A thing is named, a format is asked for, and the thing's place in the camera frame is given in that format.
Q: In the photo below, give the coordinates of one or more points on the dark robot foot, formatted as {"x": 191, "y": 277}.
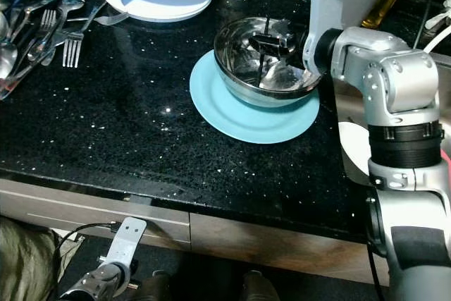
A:
{"x": 156, "y": 287}
{"x": 259, "y": 287}

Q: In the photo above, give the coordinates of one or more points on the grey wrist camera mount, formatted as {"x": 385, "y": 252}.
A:
{"x": 320, "y": 12}
{"x": 127, "y": 237}

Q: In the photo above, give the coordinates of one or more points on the olive green cloth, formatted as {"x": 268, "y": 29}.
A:
{"x": 28, "y": 259}

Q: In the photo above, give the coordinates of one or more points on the white plate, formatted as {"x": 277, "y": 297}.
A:
{"x": 354, "y": 147}

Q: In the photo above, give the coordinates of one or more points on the brown wooden drawer front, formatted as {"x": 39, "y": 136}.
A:
{"x": 275, "y": 244}
{"x": 56, "y": 206}

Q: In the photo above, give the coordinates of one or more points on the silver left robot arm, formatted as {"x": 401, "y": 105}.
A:
{"x": 99, "y": 283}

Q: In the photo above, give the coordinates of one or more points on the stainless steel bowl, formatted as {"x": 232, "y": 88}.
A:
{"x": 254, "y": 86}

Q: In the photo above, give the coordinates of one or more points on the silver metal fork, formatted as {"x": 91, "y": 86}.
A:
{"x": 47, "y": 20}
{"x": 113, "y": 18}
{"x": 72, "y": 53}

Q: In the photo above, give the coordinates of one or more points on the light blue plate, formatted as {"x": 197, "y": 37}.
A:
{"x": 246, "y": 125}

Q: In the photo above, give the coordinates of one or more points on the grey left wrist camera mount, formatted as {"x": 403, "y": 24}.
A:
{"x": 127, "y": 237}

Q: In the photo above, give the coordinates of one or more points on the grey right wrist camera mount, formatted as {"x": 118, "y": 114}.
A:
{"x": 320, "y": 12}

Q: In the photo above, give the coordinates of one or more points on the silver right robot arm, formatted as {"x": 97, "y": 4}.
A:
{"x": 387, "y": 75}

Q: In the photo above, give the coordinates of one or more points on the dark robot left foot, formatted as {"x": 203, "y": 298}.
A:
{"x": 156, "y": 287}

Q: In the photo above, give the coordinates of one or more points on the pink plate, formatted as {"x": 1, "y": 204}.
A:
{"x": 446, "y": 160}

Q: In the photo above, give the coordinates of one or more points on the dark robot right foot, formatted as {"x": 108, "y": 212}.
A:
{"x": 259, "y": 287}

